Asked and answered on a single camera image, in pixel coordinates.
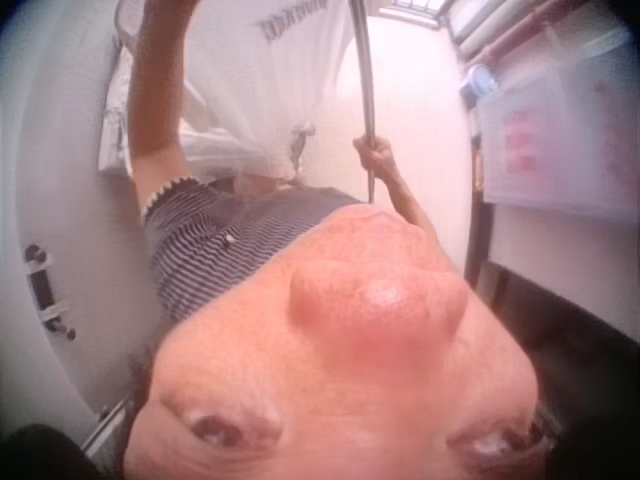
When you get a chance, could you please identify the wall pipes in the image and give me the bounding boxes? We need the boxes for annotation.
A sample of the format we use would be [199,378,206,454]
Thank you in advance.
[447,0,609,64]

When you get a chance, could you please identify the clear plastic storage box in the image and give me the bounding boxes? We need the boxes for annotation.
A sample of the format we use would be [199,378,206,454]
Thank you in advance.
[478,59,640,224]

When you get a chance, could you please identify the white printed hanging garment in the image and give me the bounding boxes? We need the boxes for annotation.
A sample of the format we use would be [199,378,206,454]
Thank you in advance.
[175,0,367,187]

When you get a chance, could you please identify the white door with black hinge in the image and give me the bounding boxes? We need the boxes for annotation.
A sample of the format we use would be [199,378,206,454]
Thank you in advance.
[9,0,151,451]

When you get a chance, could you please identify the long metal pole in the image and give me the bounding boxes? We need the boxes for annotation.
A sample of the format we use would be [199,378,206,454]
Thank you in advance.
[348,0,378,205]

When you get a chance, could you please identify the dark cabinet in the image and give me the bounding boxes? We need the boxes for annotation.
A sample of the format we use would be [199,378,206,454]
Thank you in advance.
[463,197,640,396]

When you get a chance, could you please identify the patterned pale cloth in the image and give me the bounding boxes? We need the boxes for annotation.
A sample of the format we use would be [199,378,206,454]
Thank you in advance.
[97,47,137,177]

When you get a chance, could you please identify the blue lidded round container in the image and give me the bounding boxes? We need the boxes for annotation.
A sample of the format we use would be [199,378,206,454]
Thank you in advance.
[465,63,501,100]

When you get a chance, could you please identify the person's right hand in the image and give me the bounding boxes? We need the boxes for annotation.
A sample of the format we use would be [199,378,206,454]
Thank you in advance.
[351,135,396,185]

